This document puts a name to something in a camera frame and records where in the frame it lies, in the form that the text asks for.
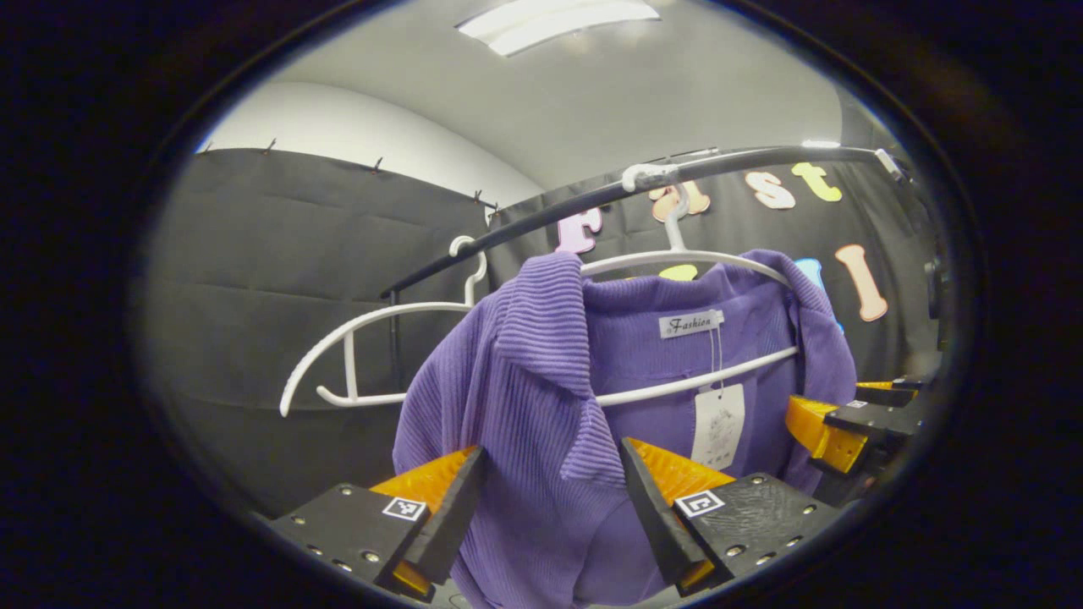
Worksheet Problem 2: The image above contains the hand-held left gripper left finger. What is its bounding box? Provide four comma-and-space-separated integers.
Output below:
269, 445, 488, 604

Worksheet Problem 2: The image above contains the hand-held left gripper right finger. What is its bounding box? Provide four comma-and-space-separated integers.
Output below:
617, 436, 844, 598

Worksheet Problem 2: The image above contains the purple ribbed shirt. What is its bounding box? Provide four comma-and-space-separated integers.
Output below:
391, 247, 860, 609

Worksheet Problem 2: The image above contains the white plastic hanger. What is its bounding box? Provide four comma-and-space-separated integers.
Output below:
278, 234, 491, 419
579, 162, 801, 409

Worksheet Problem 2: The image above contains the black metal clothes rack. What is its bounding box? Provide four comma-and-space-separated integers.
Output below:
378, 145, 916, 395

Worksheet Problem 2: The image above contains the black backdrop cloth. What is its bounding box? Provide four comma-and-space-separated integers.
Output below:
140, 147, 942, 518

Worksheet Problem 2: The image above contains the large ceiling light panel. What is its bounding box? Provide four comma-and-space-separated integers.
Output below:
454, 0, 663, 58

